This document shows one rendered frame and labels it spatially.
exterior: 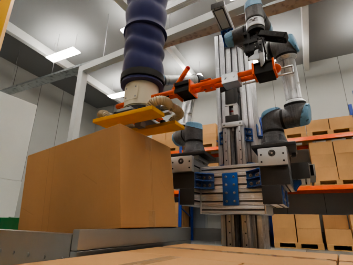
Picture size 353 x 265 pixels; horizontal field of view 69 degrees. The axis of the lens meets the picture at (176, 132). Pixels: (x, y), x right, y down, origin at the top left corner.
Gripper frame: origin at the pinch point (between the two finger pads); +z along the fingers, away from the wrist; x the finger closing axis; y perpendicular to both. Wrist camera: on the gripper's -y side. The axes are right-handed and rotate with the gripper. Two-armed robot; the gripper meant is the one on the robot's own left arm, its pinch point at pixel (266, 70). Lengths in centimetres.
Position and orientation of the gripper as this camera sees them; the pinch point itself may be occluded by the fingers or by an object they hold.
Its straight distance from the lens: 110.4
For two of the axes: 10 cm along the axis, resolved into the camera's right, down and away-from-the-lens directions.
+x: -4.8, -3.0, -8.2
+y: -8.8, 1.5, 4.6
